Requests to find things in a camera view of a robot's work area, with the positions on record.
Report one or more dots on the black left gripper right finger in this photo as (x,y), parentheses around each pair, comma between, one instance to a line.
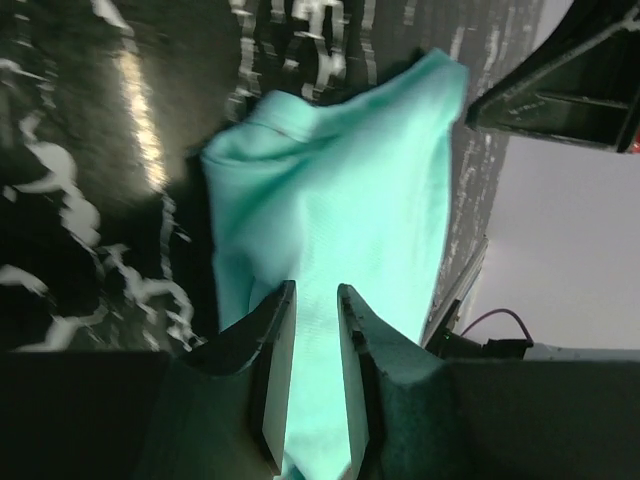
(563,414)

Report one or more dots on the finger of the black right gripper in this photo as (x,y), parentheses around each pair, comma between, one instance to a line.
(579,87)

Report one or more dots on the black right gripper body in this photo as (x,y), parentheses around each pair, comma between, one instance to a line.
(448,345)

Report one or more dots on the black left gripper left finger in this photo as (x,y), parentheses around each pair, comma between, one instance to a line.
(218,412)

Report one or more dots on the teal t shirt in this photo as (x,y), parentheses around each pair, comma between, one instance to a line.
(355,193)

